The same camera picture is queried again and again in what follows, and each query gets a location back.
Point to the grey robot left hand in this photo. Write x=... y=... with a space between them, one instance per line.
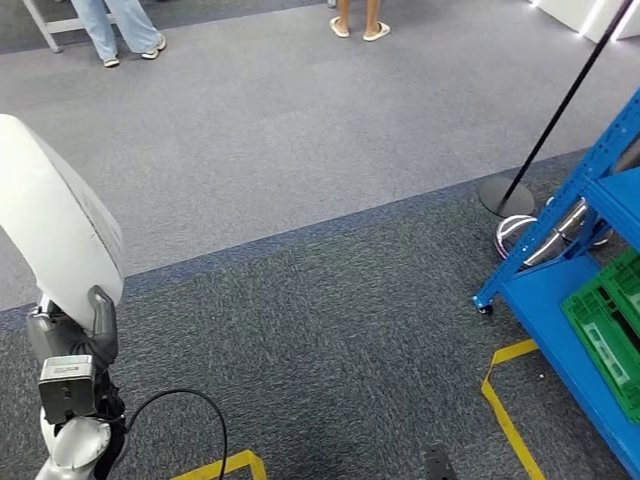
x=103 y=331

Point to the white plastic car part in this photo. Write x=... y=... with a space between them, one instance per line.
x=55 y=218

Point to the blue metal shelf rack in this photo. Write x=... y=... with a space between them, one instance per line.
x=550 y=318

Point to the person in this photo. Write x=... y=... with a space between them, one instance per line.
x=372 y=20
x=135 y=26

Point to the white metal table leg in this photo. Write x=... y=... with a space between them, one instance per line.
x=45 y=30

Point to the black robot foot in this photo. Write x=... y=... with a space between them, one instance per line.
x=440 y=464

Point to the black pole floor stand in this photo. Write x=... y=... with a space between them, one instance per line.
x=505 y=197

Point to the green plastic crate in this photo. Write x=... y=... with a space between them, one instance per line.
x=605 y=338

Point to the white lit display plinth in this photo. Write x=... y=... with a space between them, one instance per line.
x=575 y=13

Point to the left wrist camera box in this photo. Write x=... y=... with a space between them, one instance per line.
x=66 y=391

